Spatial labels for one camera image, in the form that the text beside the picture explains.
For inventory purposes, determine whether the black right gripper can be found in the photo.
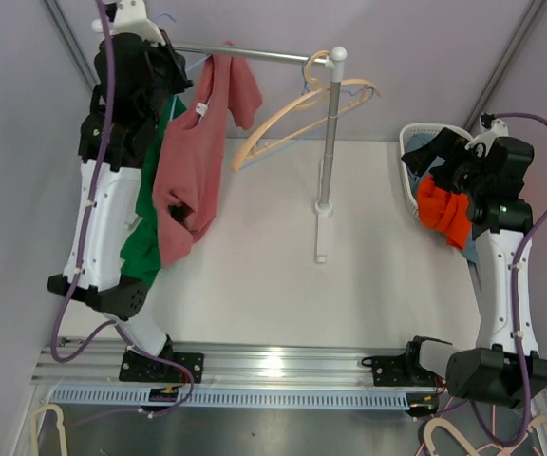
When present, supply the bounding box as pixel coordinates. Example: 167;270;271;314
401;128;490;200

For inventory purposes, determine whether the orange t shirt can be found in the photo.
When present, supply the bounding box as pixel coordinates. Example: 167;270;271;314
416;175;472;250

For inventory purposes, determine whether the pink red t shirt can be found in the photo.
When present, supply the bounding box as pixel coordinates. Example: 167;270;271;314
152;54;263;267

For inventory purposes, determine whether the grey blue t shirt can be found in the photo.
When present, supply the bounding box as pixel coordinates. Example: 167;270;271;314
405;134;483;267

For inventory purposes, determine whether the beige plastic hanger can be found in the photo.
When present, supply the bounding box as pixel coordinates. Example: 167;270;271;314
231;47;382;171

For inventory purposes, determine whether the light blue wire hanger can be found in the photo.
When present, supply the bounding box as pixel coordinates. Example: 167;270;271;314
260;91;349;145
153;10;217;124

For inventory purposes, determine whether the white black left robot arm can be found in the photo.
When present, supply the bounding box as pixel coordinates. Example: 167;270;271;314
47;32;192;381

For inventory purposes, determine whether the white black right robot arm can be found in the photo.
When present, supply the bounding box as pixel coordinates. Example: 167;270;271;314
401;121;547;409

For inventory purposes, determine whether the green t shirt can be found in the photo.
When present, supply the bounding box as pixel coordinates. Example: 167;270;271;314
121;95;186;289

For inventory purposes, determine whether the beige hanger bottom right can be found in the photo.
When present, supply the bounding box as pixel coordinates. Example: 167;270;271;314
418;414;547;456

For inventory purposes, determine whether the beige hanger bottom left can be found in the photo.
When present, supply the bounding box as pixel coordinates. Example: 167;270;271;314
28;402;70;456

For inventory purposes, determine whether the white perforated laundry basket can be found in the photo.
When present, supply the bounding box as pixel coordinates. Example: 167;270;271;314
398;123;473;220

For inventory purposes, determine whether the silver clothes rack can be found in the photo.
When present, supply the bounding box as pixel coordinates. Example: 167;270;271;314
90;17;349;264

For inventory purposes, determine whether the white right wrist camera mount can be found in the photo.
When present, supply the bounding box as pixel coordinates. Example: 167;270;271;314
464;113;509;157

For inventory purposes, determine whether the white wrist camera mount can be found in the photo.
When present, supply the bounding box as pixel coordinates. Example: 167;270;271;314
464;113;509;157
105;0;166;46

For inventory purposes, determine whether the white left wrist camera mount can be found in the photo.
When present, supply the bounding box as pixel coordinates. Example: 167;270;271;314
105;0;166;46

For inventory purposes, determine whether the pink wire hanger on floor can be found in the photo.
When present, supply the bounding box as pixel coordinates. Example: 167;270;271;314
415;396;542;455

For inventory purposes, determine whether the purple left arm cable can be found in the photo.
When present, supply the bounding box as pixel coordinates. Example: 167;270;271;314
48;0;195;419

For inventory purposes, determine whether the aluminium mounting rail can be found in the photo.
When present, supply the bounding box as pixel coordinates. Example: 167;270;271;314
30;336;547;395

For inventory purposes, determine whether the white slotted cable duct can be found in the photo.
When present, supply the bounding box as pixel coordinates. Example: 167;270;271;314
50;386;434;411

